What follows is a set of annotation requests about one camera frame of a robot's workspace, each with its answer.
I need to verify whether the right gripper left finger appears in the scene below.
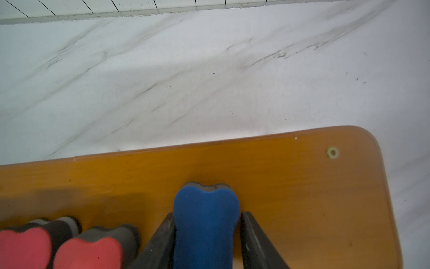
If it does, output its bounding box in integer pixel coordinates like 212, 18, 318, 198
130, 213, 176, 269

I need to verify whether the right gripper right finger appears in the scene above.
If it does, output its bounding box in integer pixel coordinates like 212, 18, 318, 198
240, 211, 290, 269

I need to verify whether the blue eraser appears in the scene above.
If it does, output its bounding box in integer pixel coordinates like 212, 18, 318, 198
173, 182, 240, 269

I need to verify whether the red eraser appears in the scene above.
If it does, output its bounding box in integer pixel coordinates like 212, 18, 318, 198
1, 216, 82, 269
53, 224, 141, 269

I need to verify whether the orange wooden two-tier shelf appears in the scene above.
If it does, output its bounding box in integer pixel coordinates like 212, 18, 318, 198
1, 126, 403, 269

